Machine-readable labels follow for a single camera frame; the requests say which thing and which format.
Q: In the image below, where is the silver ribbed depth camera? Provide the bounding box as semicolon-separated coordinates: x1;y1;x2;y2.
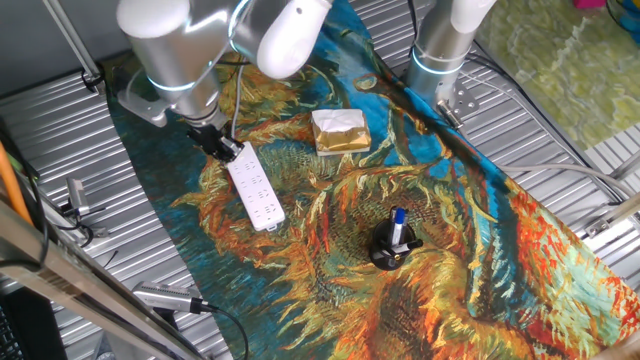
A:
131;280;211;331

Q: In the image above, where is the blue capped white marker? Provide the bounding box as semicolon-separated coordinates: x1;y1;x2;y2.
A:
389;206;407;247

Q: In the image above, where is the aluminium profile bar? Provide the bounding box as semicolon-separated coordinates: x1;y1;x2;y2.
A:
581;192;640;240

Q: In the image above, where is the white power strip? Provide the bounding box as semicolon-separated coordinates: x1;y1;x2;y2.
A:
225;141;286;233

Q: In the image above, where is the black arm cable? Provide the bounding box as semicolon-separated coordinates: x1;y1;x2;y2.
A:
406;0;420;46

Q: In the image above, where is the orange cable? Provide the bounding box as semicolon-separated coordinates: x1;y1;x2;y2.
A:
0;141;34;227

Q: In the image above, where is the grey power strip cable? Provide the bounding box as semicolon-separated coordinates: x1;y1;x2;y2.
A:
229;64;246;141

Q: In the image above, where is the black pen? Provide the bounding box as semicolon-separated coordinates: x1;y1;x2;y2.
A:
391;238;425;254

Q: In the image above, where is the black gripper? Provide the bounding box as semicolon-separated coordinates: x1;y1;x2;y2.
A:
187;123;246;164

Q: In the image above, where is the thick grey cable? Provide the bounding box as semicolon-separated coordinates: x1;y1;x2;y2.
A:
499;162;636;199

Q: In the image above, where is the black base cable bundle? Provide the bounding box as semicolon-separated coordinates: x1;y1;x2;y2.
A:
462;49;629;206

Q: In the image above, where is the black monitor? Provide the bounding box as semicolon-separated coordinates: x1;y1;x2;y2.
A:
0;287;69;360

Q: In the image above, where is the small silver camera on stand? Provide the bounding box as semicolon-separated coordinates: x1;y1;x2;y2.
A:
59;176;109;240

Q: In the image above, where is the green patterned cloth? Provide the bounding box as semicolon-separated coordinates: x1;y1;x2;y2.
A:
474;0;640;151

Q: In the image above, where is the aluminium frame beam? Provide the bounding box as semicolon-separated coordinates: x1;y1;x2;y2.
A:
0;199;204;360

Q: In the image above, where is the blue red colourful item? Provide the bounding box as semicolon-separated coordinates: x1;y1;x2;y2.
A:
573;0;640;32

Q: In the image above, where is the grey metal pole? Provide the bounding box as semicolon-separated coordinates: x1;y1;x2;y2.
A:
41;0;107;95

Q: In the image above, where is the gold white tissue pack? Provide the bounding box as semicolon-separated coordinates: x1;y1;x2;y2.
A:
310;108;373;157

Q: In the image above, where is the black pen holder cup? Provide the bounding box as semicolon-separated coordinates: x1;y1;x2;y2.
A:
368;219;419;272

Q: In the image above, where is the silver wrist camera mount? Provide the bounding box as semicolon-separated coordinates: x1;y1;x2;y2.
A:
116;69;170;129

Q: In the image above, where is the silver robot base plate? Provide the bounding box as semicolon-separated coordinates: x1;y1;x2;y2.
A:
433;79;481;132

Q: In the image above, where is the black camera cable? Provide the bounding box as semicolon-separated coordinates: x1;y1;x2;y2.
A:
199;298;250;360

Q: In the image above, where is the sunflower painting tablecloth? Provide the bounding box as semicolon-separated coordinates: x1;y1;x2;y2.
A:
102;0;640;360

